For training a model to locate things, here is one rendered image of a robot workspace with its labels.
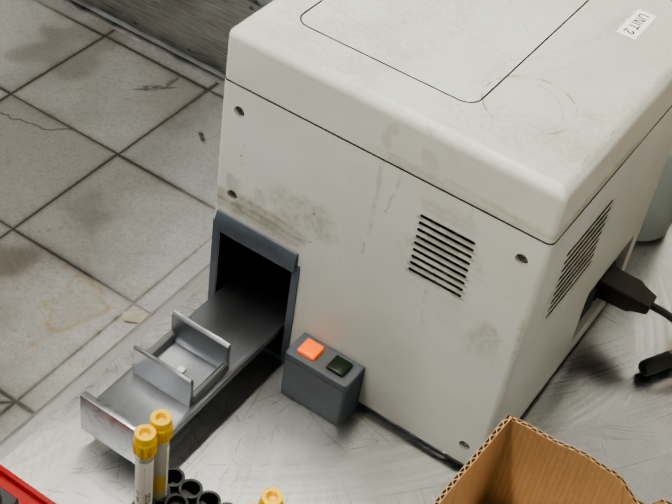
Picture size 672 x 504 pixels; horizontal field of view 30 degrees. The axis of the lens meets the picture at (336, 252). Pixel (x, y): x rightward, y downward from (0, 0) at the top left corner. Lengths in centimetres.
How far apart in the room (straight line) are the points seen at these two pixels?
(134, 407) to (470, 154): 33
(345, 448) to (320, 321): 10
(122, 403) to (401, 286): 23
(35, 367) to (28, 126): 66
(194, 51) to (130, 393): 192
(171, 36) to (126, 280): 72
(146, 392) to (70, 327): 130
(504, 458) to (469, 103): 25
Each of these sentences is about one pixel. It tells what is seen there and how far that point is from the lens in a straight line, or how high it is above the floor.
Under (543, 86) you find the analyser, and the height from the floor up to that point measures 117.
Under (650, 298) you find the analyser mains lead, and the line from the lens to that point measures 113.
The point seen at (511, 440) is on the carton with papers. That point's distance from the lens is 89.
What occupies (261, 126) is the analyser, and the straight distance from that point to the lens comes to 93.
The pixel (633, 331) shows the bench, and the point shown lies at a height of 88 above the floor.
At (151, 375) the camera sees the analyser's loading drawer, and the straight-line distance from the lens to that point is 99.
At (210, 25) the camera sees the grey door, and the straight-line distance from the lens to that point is 278.
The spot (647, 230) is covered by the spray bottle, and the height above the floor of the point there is 89.
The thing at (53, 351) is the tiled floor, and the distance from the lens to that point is 224.
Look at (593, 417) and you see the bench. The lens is 109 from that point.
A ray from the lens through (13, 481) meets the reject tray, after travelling 99.
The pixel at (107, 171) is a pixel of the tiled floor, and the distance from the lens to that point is 259.
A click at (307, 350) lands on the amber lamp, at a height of 93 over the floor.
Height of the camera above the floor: 168
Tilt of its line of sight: 43 degrees down
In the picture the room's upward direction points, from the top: 9 degrees clockwise
